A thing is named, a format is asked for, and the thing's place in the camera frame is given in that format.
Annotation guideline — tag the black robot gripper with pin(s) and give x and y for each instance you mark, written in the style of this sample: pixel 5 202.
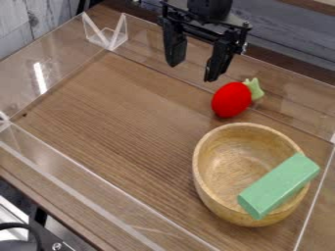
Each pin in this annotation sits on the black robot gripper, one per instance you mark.
pixel 205 19

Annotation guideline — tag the red toy strawberry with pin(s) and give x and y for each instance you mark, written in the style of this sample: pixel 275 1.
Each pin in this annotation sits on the red toy strawberry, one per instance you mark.
pixel 235 96

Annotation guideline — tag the wooden bowl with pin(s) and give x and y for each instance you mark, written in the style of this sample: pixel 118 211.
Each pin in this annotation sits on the wooden bowl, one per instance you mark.
pixel 233 155

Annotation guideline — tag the green rectangular block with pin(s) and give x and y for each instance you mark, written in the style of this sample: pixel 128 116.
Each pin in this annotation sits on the green rectangular block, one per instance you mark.
pixel 267 193

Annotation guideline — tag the clear acrylic enclosure wall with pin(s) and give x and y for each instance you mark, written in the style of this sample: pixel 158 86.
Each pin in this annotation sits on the clear acrylic enclosure wall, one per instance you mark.
pixel 100 130

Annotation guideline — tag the black metal table frame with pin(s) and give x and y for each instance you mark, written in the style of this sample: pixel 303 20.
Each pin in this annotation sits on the black metal table frame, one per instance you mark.
pixel 56 237

